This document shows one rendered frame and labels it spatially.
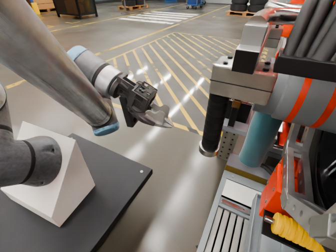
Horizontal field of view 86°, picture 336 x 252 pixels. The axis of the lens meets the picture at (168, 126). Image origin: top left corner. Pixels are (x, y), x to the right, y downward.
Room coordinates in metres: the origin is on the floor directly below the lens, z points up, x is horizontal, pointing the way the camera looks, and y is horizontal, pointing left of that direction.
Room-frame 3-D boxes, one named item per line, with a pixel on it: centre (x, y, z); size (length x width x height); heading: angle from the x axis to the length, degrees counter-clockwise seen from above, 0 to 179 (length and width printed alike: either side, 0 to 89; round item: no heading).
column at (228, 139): (0.95, -0.44, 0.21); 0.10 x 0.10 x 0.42; 62
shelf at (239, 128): (0.92, -0.43, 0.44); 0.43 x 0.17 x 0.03; 152
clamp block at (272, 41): (0.57, -0.28, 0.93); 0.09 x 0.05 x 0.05; 62
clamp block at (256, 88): (0.27, -0.12, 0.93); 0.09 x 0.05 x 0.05; 62
